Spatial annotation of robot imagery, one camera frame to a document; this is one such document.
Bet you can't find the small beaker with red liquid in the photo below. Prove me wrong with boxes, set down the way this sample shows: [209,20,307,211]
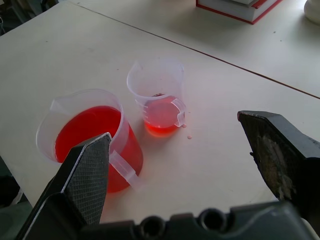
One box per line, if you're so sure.
[126,59,187,137]

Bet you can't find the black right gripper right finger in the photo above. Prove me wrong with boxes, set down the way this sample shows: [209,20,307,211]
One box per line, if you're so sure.
[237,110,320,221]

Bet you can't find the large beaker with red liquid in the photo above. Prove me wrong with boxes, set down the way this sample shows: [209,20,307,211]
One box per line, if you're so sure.
[35,88,145,194]

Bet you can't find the white rounded ceramic object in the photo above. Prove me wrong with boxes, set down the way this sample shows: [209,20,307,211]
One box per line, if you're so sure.
[303,0,320,25]

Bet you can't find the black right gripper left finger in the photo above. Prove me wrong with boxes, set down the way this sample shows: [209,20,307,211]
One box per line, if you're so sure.
[15,132,113,240]

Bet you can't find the red and white book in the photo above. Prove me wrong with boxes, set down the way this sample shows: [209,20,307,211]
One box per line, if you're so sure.
[195,0,285,25]

